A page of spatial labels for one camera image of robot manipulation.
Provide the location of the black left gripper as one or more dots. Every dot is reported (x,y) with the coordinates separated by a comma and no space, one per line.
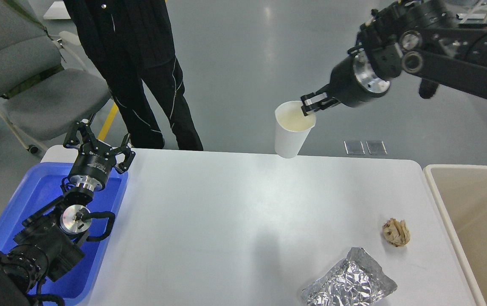
(94,163)

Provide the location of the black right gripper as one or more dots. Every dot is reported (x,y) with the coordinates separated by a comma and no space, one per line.
(353,83)

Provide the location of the white paper cup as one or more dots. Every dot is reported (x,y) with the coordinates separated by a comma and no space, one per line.
(292,128)

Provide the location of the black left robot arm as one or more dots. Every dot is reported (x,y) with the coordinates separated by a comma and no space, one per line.
(50,243)

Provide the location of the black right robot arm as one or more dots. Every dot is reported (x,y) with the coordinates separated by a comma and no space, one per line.
(418,37)

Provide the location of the left metal floor plate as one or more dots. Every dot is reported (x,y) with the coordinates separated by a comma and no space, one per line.
(354,148)

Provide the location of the metal floor plate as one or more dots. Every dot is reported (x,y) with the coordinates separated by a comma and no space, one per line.
(377,148)
(354,148)

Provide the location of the blue plastic bin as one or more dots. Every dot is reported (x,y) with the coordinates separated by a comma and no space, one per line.
(42,184)

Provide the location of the right metal floor plate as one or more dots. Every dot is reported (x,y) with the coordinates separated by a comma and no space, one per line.
(377,148)

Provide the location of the person in black tracksuit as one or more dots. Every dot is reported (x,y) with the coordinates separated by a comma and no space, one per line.
(130,42)

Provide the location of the grey office chair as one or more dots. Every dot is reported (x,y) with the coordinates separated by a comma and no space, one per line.
(41,97)

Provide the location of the white platform on floor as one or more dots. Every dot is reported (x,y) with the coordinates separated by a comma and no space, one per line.
(57,11)

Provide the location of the crumpled brown paper ball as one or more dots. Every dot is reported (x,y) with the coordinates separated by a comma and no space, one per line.
(396,232)

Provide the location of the crumpled aluminium foil sheet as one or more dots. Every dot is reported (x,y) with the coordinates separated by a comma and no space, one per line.
(356,280)

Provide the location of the beige plastic bin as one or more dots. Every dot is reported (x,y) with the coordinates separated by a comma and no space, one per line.
(460,193)

